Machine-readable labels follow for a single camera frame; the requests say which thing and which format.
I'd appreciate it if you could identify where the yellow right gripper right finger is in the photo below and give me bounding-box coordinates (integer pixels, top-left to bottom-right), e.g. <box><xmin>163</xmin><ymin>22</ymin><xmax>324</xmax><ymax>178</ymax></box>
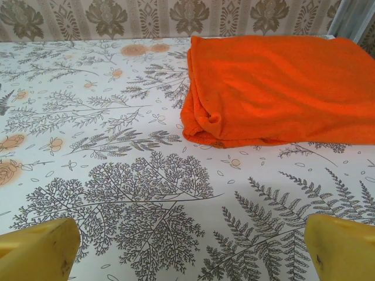
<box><xmin>304</xmin><ymin>213</ymin><xmax>375</xmax><ymax>281</ymax></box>

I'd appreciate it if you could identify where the folded orange t-shirt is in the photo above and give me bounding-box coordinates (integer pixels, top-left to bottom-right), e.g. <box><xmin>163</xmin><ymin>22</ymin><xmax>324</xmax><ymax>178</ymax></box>
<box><xmin>181</xmin><ymin>35</ymin><xmax>375</xmax><ymax>149</ymax></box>

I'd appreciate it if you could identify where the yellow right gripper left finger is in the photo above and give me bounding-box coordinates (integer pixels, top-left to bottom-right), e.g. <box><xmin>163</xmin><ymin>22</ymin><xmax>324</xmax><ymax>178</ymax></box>
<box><xmin>0</xmin><ymin>218</ymin><xmax>81</xmax><ymax>281</ymax></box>

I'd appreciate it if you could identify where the aluminium frame post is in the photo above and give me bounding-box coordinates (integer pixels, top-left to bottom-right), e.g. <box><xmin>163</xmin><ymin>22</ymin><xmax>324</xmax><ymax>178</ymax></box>
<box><xmin>327</xmin><ymin>0</ymin><xmax>367</xmax><ymax>40</ymax></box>

